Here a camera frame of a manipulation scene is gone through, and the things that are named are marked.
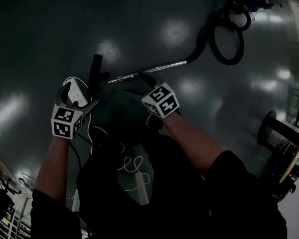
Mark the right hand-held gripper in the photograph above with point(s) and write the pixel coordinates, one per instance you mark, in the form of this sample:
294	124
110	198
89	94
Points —
162	101

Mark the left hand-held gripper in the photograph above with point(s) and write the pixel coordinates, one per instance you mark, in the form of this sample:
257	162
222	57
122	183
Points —
64	123

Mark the thin silver metal rod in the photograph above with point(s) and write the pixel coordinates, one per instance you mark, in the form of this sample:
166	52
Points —
164	66

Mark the black vacuum floor nozzle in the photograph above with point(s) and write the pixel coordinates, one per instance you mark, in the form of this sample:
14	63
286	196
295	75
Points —
96	66

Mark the person's right forearm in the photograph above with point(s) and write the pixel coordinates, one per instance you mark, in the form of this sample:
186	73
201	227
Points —
187	141

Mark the person's left forearm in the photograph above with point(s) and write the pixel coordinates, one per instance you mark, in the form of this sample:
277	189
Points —
53	168

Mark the dark blue vacuum cleaner body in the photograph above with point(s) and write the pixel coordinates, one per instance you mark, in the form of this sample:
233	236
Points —
254	1

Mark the white power strip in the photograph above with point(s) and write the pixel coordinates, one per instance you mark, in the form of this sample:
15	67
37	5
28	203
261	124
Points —
142	188
76	93

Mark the person's right black shoe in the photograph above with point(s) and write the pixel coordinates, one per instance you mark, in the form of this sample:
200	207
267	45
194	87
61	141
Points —
154	123

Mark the person's black shoe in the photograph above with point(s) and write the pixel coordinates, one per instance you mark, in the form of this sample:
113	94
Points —
107	139
154	123

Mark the person's left black shoe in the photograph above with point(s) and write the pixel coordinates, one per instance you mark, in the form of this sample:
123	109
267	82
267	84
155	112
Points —
107	139

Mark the black tripod equipment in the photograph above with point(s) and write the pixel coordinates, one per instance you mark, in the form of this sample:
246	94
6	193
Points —
1	195

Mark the person's black clothing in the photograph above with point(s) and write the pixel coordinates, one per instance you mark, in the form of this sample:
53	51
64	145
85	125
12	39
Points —
177	208

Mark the white metal rack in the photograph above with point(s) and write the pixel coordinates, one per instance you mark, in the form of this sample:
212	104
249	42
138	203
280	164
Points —
12	223

